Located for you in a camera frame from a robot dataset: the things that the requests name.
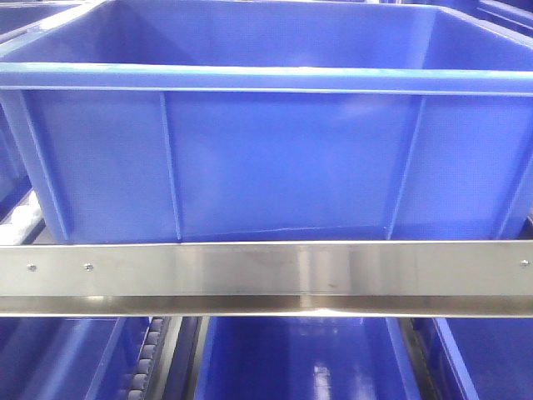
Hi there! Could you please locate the large blue plastic box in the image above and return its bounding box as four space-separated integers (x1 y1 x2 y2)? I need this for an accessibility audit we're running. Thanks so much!
1 1 532 243

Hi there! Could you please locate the blue box lower centre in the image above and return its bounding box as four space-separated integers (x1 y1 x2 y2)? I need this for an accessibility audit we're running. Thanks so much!
194 317 421 399

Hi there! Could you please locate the blue box lower right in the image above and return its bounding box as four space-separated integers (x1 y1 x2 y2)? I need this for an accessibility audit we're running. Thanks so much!
416 317 532 399

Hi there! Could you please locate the blue box lower left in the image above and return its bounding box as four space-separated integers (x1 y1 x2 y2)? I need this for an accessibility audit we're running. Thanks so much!
1 317 149 399

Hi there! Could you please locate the lower shelf roller track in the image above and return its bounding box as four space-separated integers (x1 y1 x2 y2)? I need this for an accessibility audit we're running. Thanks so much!
125 317 171 400

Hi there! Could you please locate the steel shelf front rail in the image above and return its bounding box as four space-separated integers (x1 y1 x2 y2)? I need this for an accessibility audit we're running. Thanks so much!
1 240 532 318

